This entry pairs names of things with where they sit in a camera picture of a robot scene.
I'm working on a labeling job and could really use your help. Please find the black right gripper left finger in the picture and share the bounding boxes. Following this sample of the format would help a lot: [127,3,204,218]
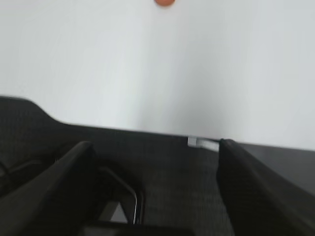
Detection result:
[0,142,97,236]

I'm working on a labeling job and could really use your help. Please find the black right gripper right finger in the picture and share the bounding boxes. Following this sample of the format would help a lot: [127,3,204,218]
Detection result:
[217,139,315,236]

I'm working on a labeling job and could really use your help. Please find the orange bottle cap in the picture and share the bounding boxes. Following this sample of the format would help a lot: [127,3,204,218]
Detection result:
[155,0,175,7]

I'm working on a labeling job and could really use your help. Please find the white table leg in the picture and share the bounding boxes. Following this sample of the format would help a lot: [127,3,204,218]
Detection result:
[188,137,220,152]

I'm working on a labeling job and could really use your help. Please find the black mesh office chair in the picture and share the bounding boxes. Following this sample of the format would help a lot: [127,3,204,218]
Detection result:
[0,96,315,236]

